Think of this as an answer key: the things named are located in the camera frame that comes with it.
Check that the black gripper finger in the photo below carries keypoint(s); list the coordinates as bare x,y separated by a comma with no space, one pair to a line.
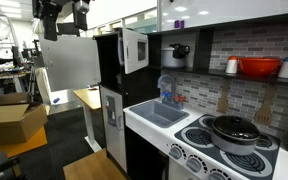
80,20
49,29

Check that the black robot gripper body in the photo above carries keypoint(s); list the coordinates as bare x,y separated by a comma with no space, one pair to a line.
48,11

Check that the white top fridge door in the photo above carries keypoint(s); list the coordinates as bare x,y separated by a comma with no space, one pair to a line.
71,62

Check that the white fridge door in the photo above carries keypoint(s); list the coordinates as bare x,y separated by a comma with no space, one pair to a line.
71,62
112,110

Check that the white bottom fridge door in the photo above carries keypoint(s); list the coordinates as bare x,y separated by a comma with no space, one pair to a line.
112,110

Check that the purple cup on top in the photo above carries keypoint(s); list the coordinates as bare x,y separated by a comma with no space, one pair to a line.
179,24

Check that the white toy microwave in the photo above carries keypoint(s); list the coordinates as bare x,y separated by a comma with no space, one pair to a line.
132,50

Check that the cluttered background workbench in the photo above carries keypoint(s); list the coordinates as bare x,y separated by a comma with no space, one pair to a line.
19,64

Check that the light wooden desk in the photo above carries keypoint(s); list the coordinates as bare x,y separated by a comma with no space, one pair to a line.
90,98

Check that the open cardboard box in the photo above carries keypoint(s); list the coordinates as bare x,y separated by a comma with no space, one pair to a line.
20,118

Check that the grey toy sink basin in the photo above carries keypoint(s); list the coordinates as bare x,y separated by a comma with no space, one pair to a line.
159,114

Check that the grey toy faucet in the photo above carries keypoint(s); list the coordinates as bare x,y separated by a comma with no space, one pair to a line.
169,97

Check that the white orange-capped shaker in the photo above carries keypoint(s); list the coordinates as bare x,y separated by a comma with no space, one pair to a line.
232,64

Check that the black toy kitchen unit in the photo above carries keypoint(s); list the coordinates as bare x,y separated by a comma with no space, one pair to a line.
201,81

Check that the red bowl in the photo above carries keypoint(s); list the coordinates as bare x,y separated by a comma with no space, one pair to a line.
259,67

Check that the black pot with lid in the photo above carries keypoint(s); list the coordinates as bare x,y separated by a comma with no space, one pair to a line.
234,135

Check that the wooden spatula on wall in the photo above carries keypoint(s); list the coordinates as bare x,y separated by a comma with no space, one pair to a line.
222,105

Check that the wooden slotted turner on wall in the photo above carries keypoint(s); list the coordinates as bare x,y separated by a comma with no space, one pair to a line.
264,115

